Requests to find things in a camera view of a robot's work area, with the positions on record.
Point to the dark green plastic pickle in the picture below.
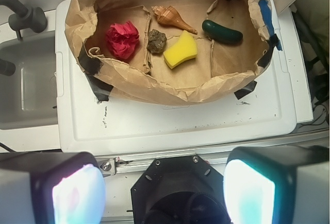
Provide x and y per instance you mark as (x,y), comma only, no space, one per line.
(220,33)

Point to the yellow sponge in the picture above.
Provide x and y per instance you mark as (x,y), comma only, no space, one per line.
(184,49)

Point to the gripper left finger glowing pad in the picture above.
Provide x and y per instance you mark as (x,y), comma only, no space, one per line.
(51,187)

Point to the black octagonal mount plate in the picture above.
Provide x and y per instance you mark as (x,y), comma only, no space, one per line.
(179,190)

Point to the brown paper bag tray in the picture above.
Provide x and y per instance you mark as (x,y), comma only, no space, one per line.
(218,70)

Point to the grey sink basin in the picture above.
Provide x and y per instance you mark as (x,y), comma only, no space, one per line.
(29,96)

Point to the white cooler lid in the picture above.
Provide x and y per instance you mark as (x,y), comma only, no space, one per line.
(267,116)

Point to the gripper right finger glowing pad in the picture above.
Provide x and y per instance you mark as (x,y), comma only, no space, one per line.
(277,184)

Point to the red crumpled paper flower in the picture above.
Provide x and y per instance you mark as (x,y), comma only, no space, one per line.
(122,40)

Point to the orange conch seashell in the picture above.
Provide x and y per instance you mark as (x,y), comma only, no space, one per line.
(170,16)

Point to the brown grey rock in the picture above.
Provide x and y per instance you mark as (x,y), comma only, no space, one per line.
(156,41)

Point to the dark grey faucet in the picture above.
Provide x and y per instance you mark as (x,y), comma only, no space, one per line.
(25,17)

